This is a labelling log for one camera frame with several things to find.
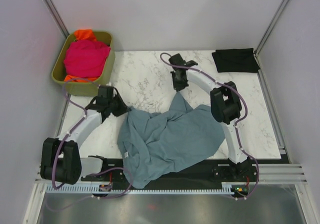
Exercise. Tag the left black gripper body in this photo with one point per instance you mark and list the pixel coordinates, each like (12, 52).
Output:
(113, 103)

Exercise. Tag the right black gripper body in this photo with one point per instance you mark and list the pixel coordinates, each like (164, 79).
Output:
(180, 83)

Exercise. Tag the blue-grey t-shirt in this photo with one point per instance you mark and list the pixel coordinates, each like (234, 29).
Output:
(155, 144)

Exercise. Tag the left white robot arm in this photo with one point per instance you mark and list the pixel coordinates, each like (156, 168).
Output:
(61, 162)

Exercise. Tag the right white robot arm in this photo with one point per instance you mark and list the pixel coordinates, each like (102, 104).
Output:
(227, 107)

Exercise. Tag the olive green plastic bin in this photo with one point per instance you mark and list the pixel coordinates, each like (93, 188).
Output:
(86, 89)

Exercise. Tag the magenta t-shirt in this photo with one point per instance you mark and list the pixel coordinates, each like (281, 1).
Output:
(104, 50)

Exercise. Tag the folded black t-shirt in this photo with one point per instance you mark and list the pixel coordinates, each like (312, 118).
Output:
(235, 61)

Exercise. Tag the orange t-shirt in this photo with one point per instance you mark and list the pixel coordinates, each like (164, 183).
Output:
(85, 35)

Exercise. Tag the right aluminium frame post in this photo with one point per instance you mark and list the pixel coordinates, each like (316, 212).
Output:
(271, 26)

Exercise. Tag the aluminium frame post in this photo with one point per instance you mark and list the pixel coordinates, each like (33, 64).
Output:
(57, 17)
(271, 26)

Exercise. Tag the white slotted cable duct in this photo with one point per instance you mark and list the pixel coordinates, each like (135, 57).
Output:
(101, 190)

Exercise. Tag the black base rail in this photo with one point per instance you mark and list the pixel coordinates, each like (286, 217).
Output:
(205, 175)

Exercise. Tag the left aluminium frame post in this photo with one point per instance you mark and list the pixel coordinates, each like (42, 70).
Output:
(57, 17)

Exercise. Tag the aluminium extrusion rail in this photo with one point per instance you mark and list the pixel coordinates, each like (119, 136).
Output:
(266, 171)

